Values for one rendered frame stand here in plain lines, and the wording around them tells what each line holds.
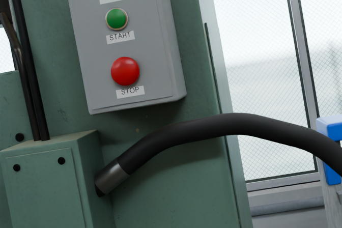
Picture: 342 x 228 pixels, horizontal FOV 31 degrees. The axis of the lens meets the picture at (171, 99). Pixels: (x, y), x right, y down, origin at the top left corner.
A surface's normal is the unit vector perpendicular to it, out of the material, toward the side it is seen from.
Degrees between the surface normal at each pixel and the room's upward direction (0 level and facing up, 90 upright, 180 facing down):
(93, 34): 90
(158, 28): 90
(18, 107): 90
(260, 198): 90
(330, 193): 82
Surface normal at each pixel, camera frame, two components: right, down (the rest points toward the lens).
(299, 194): -0.10, 0.07
